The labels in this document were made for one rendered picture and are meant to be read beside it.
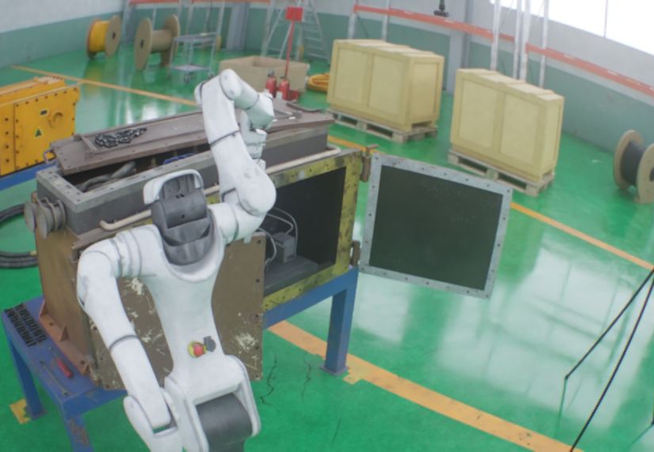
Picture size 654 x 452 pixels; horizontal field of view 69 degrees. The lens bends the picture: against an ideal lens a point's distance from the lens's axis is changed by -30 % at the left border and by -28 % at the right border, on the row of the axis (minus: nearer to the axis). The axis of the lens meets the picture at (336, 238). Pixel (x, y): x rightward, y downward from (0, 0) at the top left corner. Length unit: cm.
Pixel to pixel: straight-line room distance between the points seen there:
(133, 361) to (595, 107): 1007
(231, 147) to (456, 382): 235
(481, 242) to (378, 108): 486
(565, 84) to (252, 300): 929
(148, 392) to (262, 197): 55
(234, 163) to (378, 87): 615
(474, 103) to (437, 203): 407
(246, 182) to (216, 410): 52
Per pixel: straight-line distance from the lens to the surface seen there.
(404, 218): 284
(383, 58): 741
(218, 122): 141
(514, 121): 659
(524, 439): 316
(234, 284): 198
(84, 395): 220
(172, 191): 124
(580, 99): 1077
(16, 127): 455
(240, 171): 139
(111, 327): 113
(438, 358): 364
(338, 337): 327
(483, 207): 276
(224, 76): 147
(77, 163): 224
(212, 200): 220
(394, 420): 312
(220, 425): 140
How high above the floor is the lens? 205
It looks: 25 degrees down
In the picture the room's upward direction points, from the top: 6 degrees clockwise
